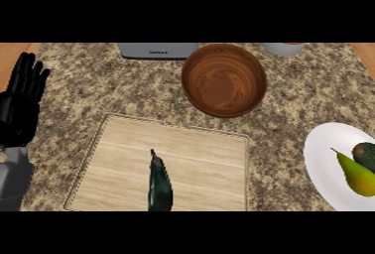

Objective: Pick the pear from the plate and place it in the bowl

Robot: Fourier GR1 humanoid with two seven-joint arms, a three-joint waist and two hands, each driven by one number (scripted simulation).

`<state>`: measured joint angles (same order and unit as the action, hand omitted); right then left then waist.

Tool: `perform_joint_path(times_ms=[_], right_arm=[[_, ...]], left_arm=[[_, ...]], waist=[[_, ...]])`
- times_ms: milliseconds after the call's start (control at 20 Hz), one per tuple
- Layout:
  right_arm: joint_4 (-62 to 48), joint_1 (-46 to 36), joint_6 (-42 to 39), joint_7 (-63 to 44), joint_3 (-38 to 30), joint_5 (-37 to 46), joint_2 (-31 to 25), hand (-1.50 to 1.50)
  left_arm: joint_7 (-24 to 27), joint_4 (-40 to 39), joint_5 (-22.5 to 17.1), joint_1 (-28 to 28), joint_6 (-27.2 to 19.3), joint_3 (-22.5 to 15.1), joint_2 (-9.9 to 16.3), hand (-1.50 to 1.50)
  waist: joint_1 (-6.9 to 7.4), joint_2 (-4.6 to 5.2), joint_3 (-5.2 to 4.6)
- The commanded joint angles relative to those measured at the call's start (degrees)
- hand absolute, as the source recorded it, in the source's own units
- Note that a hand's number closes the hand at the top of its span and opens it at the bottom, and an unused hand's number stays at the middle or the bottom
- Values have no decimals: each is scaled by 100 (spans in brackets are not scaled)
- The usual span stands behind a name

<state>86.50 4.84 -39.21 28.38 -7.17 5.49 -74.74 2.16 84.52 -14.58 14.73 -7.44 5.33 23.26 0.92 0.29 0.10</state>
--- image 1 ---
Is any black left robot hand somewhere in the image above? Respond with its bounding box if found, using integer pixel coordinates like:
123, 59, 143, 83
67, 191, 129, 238
0, 52, 51, 149

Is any brown wooden bowl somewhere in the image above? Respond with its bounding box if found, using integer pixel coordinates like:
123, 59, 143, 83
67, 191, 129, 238
180, 43, 268, 119

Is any white plate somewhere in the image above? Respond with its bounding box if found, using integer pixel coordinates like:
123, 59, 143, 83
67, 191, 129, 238
302, 122, 375, 212

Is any green yellow pear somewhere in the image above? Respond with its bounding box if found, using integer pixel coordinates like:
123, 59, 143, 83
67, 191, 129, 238
329, 147, 375, 198

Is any grey flat appliance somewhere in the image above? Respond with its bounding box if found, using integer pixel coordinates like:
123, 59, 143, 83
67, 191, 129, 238
115, 43, 200, 61

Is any dark green vegetable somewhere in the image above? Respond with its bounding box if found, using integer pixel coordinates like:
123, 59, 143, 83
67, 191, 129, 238
146, 148, 174, 212

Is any pale wooden cutting board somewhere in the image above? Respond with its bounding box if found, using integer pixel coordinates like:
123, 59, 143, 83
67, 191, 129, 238
61, 112, 250, 212

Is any pale grey round container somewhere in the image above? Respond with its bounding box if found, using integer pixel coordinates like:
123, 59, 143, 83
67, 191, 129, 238
259, 43, 307, 57

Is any dark green avocado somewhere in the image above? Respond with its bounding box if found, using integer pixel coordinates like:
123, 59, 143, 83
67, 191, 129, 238
349, 141, 375, 175

